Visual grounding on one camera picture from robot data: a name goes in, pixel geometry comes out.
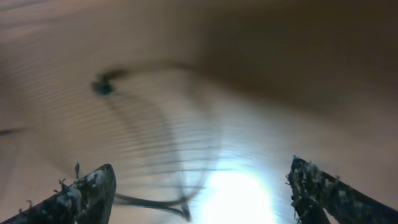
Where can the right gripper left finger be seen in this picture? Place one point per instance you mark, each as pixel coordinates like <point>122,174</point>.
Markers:
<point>88,200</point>

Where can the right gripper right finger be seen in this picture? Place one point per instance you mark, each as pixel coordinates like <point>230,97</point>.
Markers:
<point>316,193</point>

